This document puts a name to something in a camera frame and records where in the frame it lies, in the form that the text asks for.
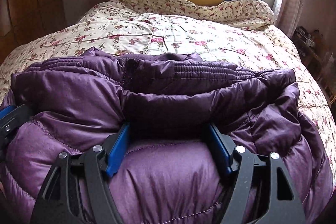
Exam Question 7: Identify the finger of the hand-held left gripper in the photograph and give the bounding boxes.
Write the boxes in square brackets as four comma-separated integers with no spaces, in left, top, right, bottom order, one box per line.
[0,121,26,154]
[0,104,34,125]

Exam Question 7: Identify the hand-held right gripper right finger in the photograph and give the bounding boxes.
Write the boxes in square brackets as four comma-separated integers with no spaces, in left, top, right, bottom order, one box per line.
[209,123,306,224]

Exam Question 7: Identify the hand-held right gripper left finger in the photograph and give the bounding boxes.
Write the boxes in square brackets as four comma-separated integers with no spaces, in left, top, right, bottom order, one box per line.
[30,123,132,224]

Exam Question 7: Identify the purple puffer jacket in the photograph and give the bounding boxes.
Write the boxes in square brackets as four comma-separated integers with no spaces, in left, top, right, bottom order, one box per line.
[0,47,335,224]

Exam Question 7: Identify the brown wooden wardrobe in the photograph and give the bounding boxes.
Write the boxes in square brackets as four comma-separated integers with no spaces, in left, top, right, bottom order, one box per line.
[0,0,66,67]

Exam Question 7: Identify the floral quilt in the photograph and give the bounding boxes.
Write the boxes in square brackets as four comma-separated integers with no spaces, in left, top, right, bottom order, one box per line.
[0,0,336,169]

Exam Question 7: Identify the wooden desk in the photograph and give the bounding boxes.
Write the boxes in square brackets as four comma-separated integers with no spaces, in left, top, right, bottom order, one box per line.
[293,38,336,98]

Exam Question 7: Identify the clutter on desk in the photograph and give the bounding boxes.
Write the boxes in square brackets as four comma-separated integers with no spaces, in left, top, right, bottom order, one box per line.
[294,27,315,47]

